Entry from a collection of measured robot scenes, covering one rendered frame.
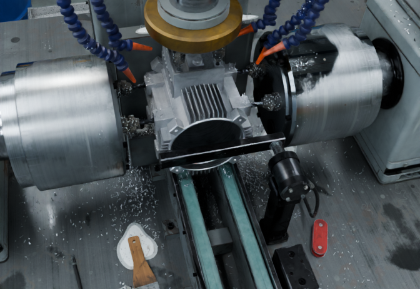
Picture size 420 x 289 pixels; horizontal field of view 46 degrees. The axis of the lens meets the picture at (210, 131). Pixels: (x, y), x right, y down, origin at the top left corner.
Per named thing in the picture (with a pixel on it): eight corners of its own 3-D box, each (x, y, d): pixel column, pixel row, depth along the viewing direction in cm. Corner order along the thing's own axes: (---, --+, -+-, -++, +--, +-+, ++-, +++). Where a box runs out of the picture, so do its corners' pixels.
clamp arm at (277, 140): (279, 138, 104) (157, 159, 99) (281, 129, 101) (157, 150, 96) (285, 151, 101) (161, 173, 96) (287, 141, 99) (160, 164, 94)
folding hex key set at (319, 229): (325, 259, 108) (327, 255, 107) (310, 256, 108) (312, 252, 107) (326, 224, 114) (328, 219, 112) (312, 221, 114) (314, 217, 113)
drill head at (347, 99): (214, 97, 123) (220, 12, 104) (366, 74, 131) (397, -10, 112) (244, 178, 107) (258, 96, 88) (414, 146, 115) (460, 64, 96)
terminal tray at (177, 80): (161, 62, 106) (160, 34, 101) (209, 55, 108) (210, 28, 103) (172, 101, 99) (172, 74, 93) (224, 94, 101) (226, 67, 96)
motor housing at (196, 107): (145, 114, 117) (140, 50, 103) (223, 101, 121) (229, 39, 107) (161, 182, 105) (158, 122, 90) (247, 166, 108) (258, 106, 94)
